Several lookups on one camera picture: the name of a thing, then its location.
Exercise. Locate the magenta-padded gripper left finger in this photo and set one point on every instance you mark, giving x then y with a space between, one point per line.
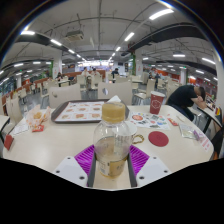
83 160

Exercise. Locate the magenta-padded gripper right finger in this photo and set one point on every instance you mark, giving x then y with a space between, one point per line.
140 159

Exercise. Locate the clear bottle with tan cap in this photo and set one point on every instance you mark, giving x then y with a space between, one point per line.
111 146

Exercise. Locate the flat round red coaster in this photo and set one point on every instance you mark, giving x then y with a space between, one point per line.
158 138

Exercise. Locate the colourful printed leaflet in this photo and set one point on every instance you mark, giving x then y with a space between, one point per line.
150 120

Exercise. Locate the printed paper tray liner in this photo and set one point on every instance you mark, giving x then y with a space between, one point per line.
80 111

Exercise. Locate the clear plastic packet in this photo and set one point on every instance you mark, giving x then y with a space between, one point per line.
186 131

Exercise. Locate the red paper cup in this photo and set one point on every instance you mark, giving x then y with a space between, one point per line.
156 102

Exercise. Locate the clear plastic bag with food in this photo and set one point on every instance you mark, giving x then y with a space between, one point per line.
36 116

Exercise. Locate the crumpled white napkin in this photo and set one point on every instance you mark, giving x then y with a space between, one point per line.
115 99

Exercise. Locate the pink printed table sticker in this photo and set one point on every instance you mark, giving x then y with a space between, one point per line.
203 140

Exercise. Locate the beige chair with round hole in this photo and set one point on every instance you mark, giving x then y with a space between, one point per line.
116 91
65 95

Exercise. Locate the white printed card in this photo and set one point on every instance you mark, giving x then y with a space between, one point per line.
20 128

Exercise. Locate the far beige chairs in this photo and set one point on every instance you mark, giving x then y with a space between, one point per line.
150 87

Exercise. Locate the person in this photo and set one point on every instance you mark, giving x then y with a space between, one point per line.
95 72
183 96
86 71
115 72

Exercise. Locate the red paper box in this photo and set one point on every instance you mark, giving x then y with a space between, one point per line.
8 141

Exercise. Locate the beige neighbouring table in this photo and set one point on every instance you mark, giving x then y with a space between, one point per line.
2 121
210 115

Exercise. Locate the ceiling air conditioner unit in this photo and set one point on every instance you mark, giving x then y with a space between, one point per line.
74 35

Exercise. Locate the ceiling lights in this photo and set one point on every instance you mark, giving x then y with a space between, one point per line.
161 14

